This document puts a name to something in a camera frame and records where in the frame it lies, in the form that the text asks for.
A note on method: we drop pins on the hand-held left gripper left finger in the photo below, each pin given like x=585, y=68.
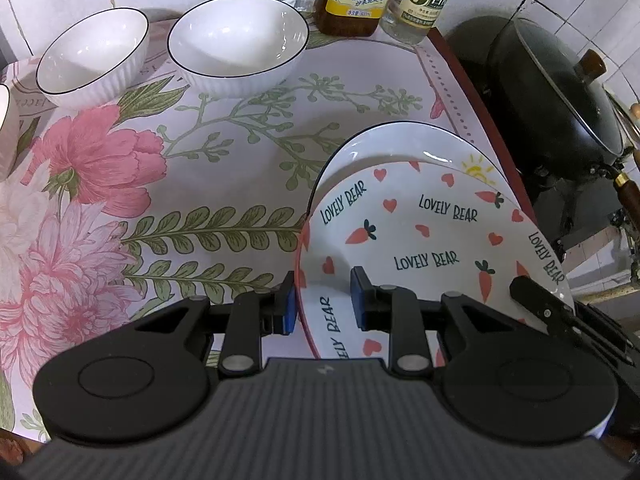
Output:
x=289, y=305

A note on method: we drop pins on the white plate with sun print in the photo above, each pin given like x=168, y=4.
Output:
x=390, y=145

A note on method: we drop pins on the clear vinegar bottle yellow cap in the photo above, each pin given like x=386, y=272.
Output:
x=420, y=5

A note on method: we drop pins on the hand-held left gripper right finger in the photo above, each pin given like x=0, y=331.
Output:
x=359, y=300

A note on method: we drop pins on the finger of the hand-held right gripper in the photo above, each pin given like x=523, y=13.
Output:
x=532, y=295

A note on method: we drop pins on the floral tablecloth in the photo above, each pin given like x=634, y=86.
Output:
x=200, y=160

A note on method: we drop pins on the pink bunny carrot print plate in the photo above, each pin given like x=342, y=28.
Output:
x=440, y=240

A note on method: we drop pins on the white ribbed bowl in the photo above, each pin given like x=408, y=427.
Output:
x=6, y=130
x=90, y=60
x=235, y=45

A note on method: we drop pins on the black wok with glass lid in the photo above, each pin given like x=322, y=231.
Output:
x=550, y=95

